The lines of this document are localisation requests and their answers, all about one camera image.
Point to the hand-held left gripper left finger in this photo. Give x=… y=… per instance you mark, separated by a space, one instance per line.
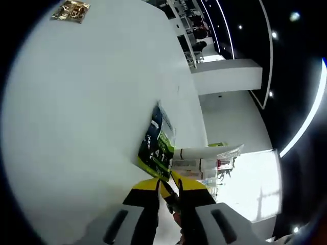
x=140 y=211

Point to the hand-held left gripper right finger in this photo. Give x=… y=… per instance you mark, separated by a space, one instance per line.
x=199 y=214

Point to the white pump skincare bottle red collar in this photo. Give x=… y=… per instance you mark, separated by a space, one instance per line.
x=194 y=164

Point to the plain white skincare tube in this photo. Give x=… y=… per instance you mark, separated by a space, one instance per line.
x=204 y=151

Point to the green and dark pamphlet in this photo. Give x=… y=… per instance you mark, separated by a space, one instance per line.
x=155 y=148

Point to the bright window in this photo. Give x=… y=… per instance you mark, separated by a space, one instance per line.
x=250 y=183

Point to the row of white counters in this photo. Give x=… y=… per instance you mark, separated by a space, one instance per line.
x=184 y=38

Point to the gold foil packet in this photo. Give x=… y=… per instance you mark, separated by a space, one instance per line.
x=70 y=11

